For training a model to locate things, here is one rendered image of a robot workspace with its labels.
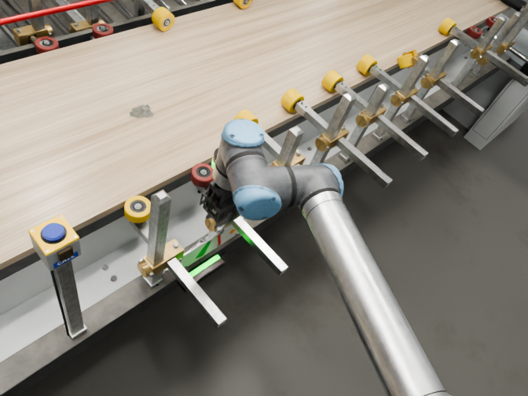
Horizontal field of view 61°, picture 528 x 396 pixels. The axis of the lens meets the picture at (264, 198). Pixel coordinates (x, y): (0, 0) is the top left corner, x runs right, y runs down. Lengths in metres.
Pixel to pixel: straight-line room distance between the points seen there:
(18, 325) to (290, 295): 1.31
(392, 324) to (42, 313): 1.10
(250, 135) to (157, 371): 1.39
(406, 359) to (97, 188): 1.01
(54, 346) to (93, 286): 0.24
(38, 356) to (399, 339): 0.99
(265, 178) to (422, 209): 2.25
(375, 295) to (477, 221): 2.50
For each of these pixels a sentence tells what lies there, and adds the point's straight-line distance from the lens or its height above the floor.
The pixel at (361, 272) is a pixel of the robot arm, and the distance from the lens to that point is 0.83.
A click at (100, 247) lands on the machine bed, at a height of 0.69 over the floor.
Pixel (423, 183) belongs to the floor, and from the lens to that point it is 3.24.
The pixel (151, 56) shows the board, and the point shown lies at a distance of 1.91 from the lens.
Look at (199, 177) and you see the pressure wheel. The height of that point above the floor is 0.91.
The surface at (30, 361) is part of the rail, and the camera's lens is 1.44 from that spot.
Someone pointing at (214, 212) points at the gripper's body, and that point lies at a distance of 1.13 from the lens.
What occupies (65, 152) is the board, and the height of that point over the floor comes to 0.90.
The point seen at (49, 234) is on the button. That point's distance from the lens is 0.97.
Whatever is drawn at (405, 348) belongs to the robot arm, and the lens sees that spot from 0.78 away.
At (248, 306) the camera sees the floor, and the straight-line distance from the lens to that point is 2.29.
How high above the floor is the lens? 2.05
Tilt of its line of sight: 50 degrees down
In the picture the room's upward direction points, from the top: 22 degrees clockwise
